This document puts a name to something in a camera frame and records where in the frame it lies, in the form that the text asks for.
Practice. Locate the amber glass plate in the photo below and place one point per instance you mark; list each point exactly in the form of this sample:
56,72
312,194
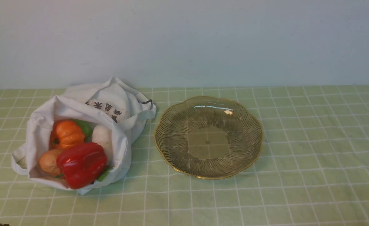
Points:
209,138

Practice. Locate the white cloth bag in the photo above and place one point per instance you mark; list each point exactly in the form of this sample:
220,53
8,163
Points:
112,104

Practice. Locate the white radish with leaves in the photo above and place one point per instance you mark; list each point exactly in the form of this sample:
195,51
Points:
103,136

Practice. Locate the brown potato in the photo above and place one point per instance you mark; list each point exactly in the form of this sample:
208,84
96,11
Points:
48,163

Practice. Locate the green checkered tablecloth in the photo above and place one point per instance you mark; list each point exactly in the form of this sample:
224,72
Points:
313,169

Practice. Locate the red bell pepper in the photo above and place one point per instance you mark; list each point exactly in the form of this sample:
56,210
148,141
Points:
82,164

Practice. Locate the green pepper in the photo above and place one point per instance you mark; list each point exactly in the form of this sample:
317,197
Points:
85,127

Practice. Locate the orange pumpkin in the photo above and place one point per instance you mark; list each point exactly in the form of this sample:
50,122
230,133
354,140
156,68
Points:
66,134

